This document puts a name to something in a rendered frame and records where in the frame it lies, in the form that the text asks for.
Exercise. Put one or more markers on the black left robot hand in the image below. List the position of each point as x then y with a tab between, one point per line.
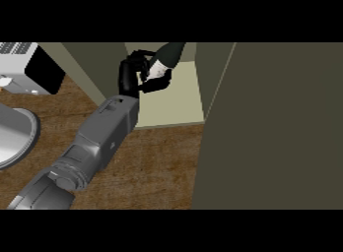
128	77

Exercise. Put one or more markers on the dark green wine bottle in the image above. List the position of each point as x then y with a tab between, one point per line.
169	54

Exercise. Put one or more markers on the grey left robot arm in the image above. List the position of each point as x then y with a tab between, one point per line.
107	128

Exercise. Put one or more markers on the olive open cabinet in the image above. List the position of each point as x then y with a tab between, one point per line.
172	105

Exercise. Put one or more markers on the dark grey cabinet door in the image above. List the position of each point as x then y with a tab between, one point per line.
282	128

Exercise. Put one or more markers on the white and black appliance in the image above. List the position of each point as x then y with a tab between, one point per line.
15	67

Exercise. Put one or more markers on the grey round pot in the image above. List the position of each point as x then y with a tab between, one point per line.
5	134

